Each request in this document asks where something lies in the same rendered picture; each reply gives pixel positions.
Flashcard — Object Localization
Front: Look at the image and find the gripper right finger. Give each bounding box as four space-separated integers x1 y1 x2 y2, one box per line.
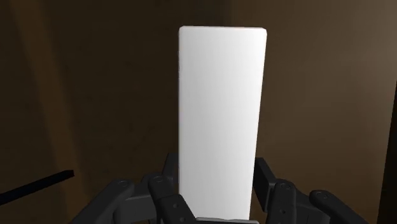
249 157 370 224

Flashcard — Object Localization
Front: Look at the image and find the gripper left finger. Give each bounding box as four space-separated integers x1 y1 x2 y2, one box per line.
70 152 197 224

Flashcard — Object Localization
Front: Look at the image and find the white rectangular box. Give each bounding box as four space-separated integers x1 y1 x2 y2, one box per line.
177 25 268 221

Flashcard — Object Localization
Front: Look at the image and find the black thin bar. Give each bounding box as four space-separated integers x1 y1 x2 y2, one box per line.
0 169 76 206

